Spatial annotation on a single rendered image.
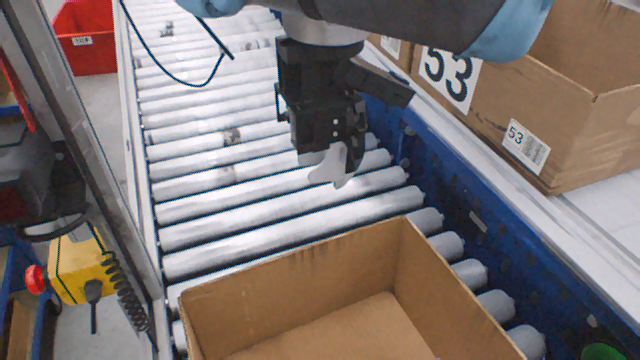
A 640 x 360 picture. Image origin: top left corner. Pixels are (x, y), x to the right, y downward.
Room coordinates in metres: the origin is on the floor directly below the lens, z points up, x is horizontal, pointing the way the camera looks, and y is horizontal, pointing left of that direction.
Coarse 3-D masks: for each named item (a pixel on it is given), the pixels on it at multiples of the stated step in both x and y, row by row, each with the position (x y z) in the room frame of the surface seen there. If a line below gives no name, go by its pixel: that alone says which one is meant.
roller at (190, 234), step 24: (312, 192) 0.59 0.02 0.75; (336, 192) 0.60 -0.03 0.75; (360, 192) 0.61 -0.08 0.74; (384, 192) 0.63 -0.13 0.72; (216, 216) 0.53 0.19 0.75; (240, 216) 0.53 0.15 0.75; (264, 216) 0.54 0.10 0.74; (288, 216) 0.55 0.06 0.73; (168, 240) 0.48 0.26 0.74; (192, 240) 0.49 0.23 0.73; (216, 240) 0.50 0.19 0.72
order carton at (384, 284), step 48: (336, 240) 0.34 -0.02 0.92; (384, 240) 0.36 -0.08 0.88; (192, 288) 0.26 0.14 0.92; (240, 288) 0.28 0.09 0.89; (288, 288) 0.31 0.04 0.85; (336, 288) 0.34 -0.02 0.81; (384, 288) 0.37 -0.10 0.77; (432, 288) 0.30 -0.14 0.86; (192, 336) 0.23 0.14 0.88; (240, 336) 0.28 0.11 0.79; (288, 336) 0.29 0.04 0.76; (336, 336) 0.29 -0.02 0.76; (384, 336) 0.29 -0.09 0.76; (432, 336) 0.28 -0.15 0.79; (480, 336) 0.23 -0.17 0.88
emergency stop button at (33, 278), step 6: (30, 270) 0.33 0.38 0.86; (36, 270) 0.34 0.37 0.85; (30, 276) 0.32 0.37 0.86; (36, 276) 0.33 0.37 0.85; (30, 282) 0.32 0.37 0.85; (36, 282) 0.32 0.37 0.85; (42, 282) 0.32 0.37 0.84; (30, 288) 0.31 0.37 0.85; (36, 288) 0.32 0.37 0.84; (42, 288) 0.32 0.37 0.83; (36, 294) 0.32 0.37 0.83
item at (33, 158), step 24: (24, 120) 0.34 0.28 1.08; (0, 144) 0.30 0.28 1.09; (24, 144) 0.30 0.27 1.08; (48, 144) 0.34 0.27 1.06; (0, 168) 0.27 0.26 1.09; (24, 168) 0.27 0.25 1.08; (48, 168) 0.31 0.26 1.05; (0, 192) 0.25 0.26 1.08; (24, 192) 0.25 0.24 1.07; (48, 192) 0.31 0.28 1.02; (0, 216) 0.24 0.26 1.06; (24, 216) 0.25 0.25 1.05; (48, 216) 0.29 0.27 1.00
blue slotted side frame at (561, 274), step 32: (384, 128) 0.82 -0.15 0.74; (416, 128) 0.66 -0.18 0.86; (416, 160) 0.69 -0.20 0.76; (448, 160) 0.56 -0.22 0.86; (448, 192) 0.58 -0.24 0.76; (480, 192) 0.48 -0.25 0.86; (448, 224) 0.56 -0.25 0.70; (480, 224) 0.49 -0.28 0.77; (512, 224) 0.41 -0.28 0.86; (480, 256) 0.47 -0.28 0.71; (512, 256) 0.42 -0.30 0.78; (544, 256) 0.35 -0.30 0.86; (512, 288) 0.40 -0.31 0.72; (544, 288) 0.36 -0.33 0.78; (576, 288) 0.30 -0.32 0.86; (512, 320) 0.35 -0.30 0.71; (544, 320) 0.34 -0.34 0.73; (576, 320) 0.30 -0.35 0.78; (608, 320) 0.26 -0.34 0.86
